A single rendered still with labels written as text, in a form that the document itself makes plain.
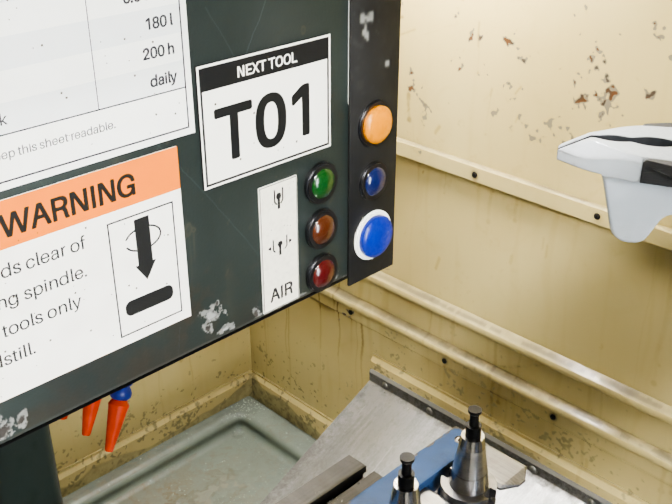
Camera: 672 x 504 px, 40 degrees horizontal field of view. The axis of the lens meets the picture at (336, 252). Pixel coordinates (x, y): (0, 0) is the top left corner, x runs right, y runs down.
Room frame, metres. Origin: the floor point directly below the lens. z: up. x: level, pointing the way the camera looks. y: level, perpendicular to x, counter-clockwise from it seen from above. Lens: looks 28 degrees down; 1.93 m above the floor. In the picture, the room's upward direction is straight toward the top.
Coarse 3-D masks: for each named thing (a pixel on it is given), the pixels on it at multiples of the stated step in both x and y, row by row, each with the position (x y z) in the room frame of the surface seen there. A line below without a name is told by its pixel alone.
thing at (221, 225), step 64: (192, 0) 0.47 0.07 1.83; (256, 0) 0.50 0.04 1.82; (320, 0) 0.53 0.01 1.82; (192, 64) 0.47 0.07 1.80; (0, 192) 0.39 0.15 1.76; (192, 192) 0.47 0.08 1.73; (256, 192) 0.50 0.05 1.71; (192, 256) 0.46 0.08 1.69; (256, 256) 0.50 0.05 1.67; (192, 320) 0.46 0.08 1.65; (256, 320) 0.50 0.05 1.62; (64, 384) 0.40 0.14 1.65; (128, 384) 0.43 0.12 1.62
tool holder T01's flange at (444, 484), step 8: (488, 472) 0.82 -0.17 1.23; (448, 480) 0.80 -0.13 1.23; (440, 488) 0.80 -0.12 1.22; (448, 488) 0.79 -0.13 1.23; (488, 488) 0.79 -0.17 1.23; (496, 488) 0.79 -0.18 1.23; (448, 496) 0.78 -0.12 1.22; (456, 496) 0.78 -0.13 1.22; (464, 496) 0.78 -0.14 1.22; (480, 496) 0.78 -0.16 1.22; (488, 496) 0.79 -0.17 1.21
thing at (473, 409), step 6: (468, 408) 0.80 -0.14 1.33; (474, 408) 0.80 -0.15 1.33; (480, 408) 0.80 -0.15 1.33; (474, 414) 0.79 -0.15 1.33; (480, 414) 0.79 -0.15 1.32; (474, 420) 0.79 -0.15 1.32; (468, 426) 0.80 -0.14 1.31; (474, 426) 0.79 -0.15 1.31; (480, 426) 0.80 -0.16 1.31; (468, 432) 0.79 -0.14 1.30; (474, 432) 0.79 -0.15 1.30; (480, 432) 0.79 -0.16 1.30; (468, 438) 0.79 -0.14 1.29; (474, 438) 0.79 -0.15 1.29
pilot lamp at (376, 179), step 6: (378, 168) 0.56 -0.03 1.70; (372, 174) 0.56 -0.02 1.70; (378, 174) 0.56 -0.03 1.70; (384, 174) 0.57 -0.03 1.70; (366, 180) 0.56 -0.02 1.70; (372, 180) 0.56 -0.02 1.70; (378, 180) 0.56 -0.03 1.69; (384, 180) 0.57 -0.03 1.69; (366, 186) 0.56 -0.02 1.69; (372, 186) 0.56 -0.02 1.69; (378, 186) 0.56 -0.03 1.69; (372, 192) 0.56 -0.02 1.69; (378, 192) 0.56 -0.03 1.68
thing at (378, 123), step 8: (376, 112) 0.56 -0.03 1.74; (384, 112) 0.56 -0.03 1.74; (368, 120) 0.56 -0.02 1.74; (376, 120) 0.56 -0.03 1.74; (384, 120) 0.56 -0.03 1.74; (392, 120) 0.57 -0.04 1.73; (368, 128) 0.55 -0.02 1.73; (376, 128) 0.56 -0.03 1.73; (384, 128) 0.56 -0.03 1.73; (368, 136) 0.55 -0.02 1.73; (376, 136) 0.56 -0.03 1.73; (384, 136) 0.56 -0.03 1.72
